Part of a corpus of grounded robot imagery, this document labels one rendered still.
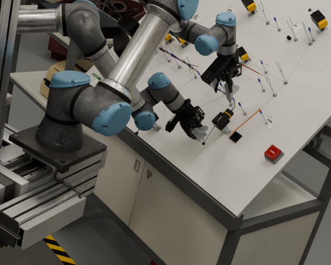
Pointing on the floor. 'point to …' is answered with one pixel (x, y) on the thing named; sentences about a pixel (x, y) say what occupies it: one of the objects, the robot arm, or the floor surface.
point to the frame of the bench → (228, 254)
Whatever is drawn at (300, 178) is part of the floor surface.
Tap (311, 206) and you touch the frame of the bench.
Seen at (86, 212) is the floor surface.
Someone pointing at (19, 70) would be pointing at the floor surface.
